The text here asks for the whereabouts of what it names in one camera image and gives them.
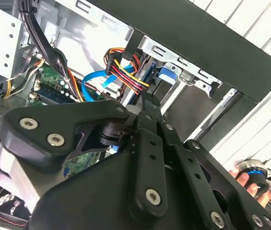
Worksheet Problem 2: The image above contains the hard disk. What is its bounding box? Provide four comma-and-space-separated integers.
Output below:
120, 54, 179, 107

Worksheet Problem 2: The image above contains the coloured disk power wire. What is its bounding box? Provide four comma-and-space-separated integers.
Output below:
103, 47, 155, 96

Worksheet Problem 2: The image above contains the round black tool blue ring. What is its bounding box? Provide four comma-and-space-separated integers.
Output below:
235, 159, 270, 195

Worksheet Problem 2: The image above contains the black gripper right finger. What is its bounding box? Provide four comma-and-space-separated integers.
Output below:
149, 94, 271, 230

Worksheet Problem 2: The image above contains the person's hand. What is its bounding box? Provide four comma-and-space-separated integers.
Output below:
228, 168, 271, 209

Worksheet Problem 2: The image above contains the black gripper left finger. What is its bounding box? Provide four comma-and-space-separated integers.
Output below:
0, 92, 168, 218

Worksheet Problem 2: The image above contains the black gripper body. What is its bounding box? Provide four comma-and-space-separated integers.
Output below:
28, 150, 209, 230

